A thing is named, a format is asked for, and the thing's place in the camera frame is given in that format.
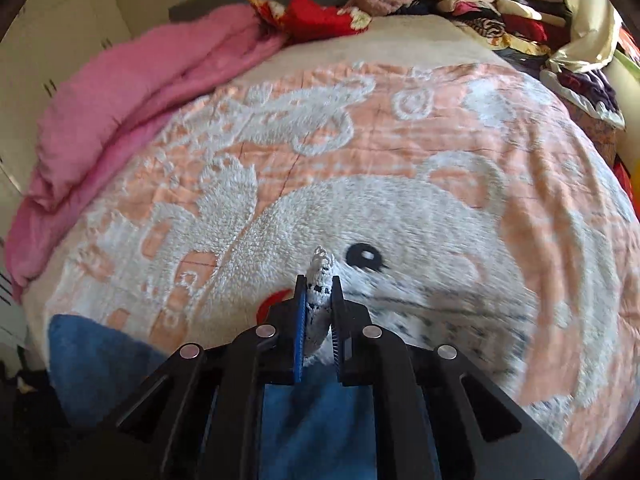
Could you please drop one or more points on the pile of folded clothes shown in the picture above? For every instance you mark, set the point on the pile of folded clothes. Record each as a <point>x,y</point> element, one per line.
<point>531,27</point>

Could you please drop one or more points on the blue denim pants lace trim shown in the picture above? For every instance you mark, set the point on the blue denim pants lace trim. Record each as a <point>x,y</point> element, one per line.
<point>137,414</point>

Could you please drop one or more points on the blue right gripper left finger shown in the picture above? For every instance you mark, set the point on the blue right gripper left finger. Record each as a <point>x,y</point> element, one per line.
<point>300,299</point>

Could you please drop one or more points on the pink folded quilt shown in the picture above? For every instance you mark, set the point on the pink folded quilt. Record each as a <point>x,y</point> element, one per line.
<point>112,107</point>

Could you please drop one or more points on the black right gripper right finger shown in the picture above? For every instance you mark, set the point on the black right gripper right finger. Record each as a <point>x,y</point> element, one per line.
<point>339,329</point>

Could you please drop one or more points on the cream wardrobe cabinet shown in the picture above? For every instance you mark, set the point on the cream wardrobe cabinet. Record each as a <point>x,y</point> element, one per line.
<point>47,42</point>

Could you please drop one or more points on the red floral cloth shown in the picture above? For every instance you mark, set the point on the red floral cloth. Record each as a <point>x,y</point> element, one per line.
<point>306,20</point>

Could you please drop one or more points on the peach white bear blanket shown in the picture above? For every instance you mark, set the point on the peach white bear blanket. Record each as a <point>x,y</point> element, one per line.
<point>454,192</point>

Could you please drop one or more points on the purple white garment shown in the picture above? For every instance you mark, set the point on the purple white garment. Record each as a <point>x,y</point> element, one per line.
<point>590,92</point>

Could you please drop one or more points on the cream yellow curtain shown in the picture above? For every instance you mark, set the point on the cream yellow curtain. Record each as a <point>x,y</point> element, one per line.
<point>594,32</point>

